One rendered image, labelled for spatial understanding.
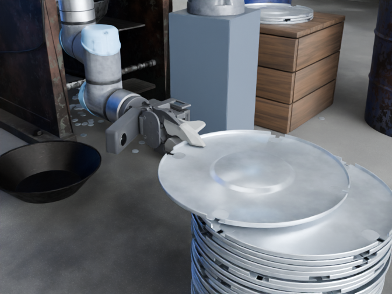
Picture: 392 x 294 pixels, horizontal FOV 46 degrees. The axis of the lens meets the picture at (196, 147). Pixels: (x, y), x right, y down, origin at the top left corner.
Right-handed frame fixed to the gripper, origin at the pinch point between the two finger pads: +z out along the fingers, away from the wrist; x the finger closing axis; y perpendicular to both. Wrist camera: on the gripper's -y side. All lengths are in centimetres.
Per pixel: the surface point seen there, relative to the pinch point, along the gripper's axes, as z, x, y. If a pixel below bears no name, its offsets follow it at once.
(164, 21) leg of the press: -79, -2, 62
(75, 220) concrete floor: -37.0, 31.5, -4.8
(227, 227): 18.5, 0.8, -12.6
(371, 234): 32.3, 0.7, -0.7
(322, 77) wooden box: -33, 16, 98
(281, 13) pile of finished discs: -46, -6, 88
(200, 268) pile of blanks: 14.2, 9.8, -13.2
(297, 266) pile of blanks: 28.5, 1.9, -11.4
